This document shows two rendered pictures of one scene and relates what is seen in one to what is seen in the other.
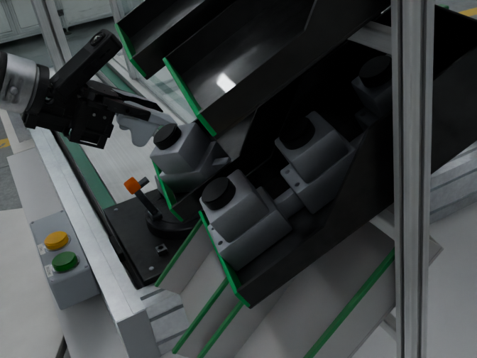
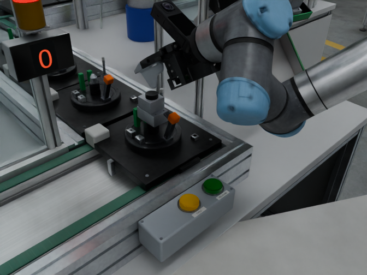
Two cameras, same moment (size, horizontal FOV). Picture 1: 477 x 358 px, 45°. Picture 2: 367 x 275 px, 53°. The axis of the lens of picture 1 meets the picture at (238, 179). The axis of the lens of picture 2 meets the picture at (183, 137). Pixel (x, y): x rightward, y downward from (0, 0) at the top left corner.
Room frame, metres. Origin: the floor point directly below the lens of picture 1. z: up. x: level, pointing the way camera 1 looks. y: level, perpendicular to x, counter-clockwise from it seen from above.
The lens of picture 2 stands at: (1.05, 0.82, 1.50)
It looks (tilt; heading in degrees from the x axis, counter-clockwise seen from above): 35 degrees down; 247
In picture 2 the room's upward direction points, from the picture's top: 1 degrees clockwise
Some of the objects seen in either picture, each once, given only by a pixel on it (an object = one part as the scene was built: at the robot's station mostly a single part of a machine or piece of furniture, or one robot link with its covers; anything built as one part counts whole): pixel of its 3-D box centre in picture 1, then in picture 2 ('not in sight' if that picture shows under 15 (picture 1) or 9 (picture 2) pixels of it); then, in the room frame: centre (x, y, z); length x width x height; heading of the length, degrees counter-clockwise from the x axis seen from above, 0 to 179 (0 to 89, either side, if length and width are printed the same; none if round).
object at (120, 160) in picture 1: (151, 170); (38, 210); (1.12, 0.19, 0.91); 0.84 x 0.28 x 0.10; 21
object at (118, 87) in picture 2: not in sight; (94, 86); (0.92, -0.14, 1.01); 0.24 x 0.24 x 0.13; 21
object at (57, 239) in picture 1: (57, 241); (189, 203); (0.83, 0.33, 0.96); 0.04 x 0.04 x 0.02
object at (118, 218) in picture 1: (187, 219); (153, 141); (0.83, 0.10, 0.96); 0.24 x 0.24 x 0.02; 21
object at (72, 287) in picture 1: (62, 256); (188, 214); (0.83, 0.33, 0.93); 0.21 x 0.07 x 0.06; 21
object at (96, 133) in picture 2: not in sight; (97, 136); (0.95, 0.04, 0.97); 0.05 x 0.05 x 0.04; 21
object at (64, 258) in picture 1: (65, 263); (212, 187); (0.76, 0.31, 0.96); 0.04 x 0.04 x 0.02
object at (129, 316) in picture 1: (76, 202); (93, 252); (1.03, 0.34, 0.91); 0.89 x 0.06 x 0.11; 21
